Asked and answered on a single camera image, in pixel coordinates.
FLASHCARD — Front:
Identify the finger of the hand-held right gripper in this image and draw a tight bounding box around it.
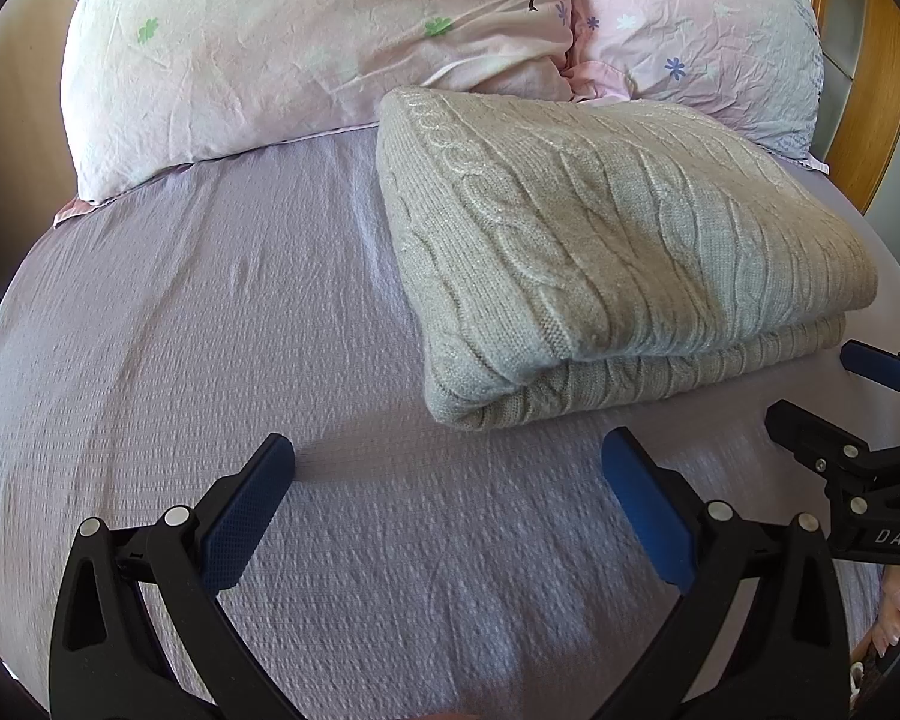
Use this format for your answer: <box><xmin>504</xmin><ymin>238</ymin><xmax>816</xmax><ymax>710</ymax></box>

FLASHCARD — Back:
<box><xmin>840</xmin><ymin>340</ymin><xmax>900</xmax><ymax>395</ymax></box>
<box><xmin>765</xmin><ymin>399</ymin><xmax>900</xmax><ymax>500</ymax></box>

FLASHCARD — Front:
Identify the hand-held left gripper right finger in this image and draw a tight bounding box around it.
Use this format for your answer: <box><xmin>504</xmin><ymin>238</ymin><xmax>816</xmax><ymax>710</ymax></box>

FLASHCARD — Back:
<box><xmin>592</xmin><ymin>427</ymin><xmax>848</xmax><ymax>720</ymax></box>

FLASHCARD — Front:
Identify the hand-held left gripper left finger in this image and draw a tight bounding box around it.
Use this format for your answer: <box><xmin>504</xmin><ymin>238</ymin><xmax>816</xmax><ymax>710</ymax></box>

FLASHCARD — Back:
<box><xmin>49</xmin><ymin>433</ymin><xmax>297</xmax><ymax>720</ymax></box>

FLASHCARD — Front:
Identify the person's right hand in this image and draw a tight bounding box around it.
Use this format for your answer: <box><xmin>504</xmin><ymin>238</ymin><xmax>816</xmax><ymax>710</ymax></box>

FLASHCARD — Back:
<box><xmin>868</xmin><ymin>566</ymin><xmax>900</xmax><ymax>662</ymax></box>

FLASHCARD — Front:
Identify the lilac bed sheet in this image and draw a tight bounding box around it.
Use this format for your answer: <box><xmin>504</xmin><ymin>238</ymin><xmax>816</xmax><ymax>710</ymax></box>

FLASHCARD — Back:
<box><xmin>0</xmin><ymin>120</ymin><xmax>900</xmax><ymax>720</ymax></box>

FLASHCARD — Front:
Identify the wooden headboard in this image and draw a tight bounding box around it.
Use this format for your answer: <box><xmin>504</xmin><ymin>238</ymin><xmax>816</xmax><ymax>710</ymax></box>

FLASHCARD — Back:
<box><xmin>808</xmin><ymin>0</ymin><xmax>900</xmax><ymax>215</ymax></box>

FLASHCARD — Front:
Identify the pink pillow with white flowers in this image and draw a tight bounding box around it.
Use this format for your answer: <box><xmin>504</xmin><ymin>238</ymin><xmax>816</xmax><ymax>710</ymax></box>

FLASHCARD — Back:
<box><xmin>561</xmin><ymin>0</ymin><xmax>830</xmax><ymax>173</ymax></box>

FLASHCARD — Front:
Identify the pink pillow with tree print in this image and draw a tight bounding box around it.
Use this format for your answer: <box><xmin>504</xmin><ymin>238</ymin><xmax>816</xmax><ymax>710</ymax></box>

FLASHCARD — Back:
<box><xmin>58</xmin><ymin>0</ymin><xmax>577</xmax><ymax>205</ymax></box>

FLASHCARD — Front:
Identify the grey cable knit blanket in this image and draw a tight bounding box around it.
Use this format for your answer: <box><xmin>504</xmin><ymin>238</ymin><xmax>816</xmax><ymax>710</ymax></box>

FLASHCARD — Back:
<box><xmin>375</xmin><ymin>86</ymin><xmax>880</xmax><ymax>433</ymax></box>

